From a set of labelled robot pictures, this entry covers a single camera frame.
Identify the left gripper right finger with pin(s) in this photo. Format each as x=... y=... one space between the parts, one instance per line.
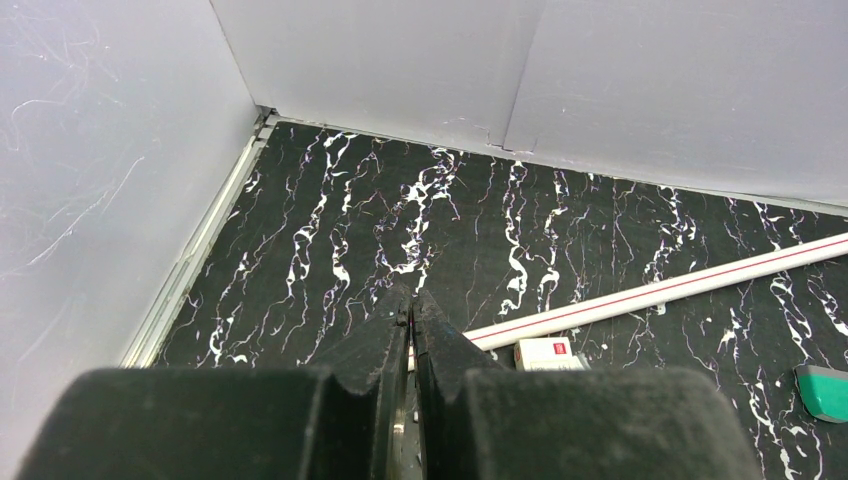
x=481 y=420

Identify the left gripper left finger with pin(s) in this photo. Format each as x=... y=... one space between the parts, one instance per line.
x=338 y=417

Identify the white PVC pipe frame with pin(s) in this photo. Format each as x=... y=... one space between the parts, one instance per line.
x=661 y=292

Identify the green tape roll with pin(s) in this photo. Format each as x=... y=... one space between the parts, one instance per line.
x=823 y=392

